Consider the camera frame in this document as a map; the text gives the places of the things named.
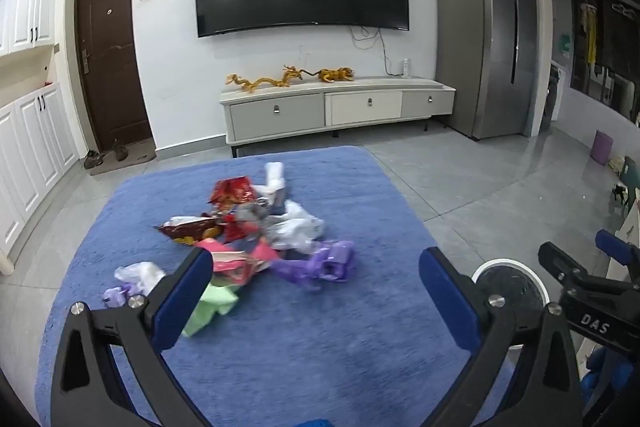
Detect white plastic bag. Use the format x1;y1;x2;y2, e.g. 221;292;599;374
260;199;326;256

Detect white power strip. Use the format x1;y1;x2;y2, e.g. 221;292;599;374
401;58;411;78

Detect white TV cabinet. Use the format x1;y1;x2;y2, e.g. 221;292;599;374
220;77;456;155

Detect red snack bag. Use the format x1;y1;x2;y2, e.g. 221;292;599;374
209;176;256;211

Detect white wall cabinets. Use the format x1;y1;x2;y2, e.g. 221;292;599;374
1;0;78;275

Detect shoe at door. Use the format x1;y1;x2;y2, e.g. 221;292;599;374
113;140;128;161
82;150;103;170

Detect golden dragon figurine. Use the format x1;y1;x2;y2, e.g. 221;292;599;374
226;66;303;93

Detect grey trash bin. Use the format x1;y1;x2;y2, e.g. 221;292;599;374
472;258;550;355

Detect brown doormat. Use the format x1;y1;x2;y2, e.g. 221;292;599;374
88;139;156;176

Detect green paper wrapper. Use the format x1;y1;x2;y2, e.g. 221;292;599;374
181;283;240;337

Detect grey double-door refrigerator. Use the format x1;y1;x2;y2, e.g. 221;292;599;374
436;0;538;141

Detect blue shaggy rug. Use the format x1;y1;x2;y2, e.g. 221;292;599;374
35;146;469;426

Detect right shoe at door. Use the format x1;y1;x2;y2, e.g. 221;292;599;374
113;140;128;161

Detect left shoe at door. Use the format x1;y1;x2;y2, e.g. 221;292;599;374
82;150;103;170

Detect silver foil wrapper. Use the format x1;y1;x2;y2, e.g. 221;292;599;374
234;197;271;237

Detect dark red chip bag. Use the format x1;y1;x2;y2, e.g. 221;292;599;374
156;216;224;246

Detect purple small bin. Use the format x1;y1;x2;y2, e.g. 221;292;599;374
590;130;614;166

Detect brown entrance door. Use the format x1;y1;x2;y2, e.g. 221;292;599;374
75;0;152;152

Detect small purple wrapper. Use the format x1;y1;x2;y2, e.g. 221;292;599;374
102;284;140;308

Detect clear plastic bag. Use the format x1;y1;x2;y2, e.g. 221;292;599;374
114;261;166;296

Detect purple plastic bag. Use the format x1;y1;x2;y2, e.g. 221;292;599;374
270;241;356;291

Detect golden tiger figurine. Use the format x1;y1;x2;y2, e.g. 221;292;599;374
303;67;355;83

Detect pink snack wrapper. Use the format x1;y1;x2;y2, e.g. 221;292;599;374
195;239;281;287

